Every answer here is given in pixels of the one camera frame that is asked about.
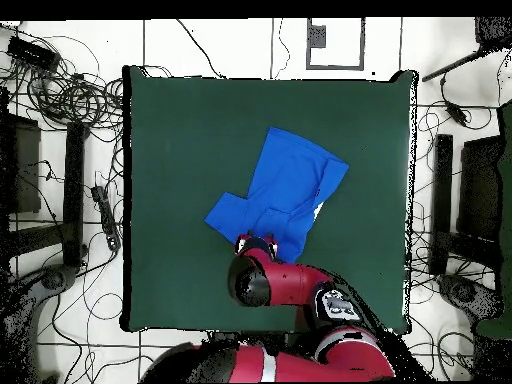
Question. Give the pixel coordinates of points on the long black bar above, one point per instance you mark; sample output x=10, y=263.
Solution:
x=442, y=200
x=74, y=192

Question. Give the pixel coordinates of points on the black rod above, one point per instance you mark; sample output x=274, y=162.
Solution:
x=452, y=66

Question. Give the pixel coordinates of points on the dark green fabric object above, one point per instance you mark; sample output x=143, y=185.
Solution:
x=506, y=240

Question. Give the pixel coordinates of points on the black electronics box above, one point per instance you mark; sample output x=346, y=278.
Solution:
x=34, y=54

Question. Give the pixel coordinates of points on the dark green table cloth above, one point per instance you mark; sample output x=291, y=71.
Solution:
x=180, y=160

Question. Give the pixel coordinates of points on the black power adapter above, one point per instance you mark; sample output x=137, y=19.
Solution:
x=456, y=113

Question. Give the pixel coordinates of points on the black power strip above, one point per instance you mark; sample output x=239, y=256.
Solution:
x=106, y=218

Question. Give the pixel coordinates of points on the blue GAME print t-shirt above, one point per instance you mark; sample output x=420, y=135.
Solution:
x=288, y=180

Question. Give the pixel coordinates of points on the black flat panel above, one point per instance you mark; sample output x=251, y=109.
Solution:
x=480, y=188
x=24, y=168

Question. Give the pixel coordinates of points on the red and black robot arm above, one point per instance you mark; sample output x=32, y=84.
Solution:
x=296, y=280

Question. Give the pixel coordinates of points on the grey rectangular floor frame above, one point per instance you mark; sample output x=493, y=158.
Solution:
x=362, y=44

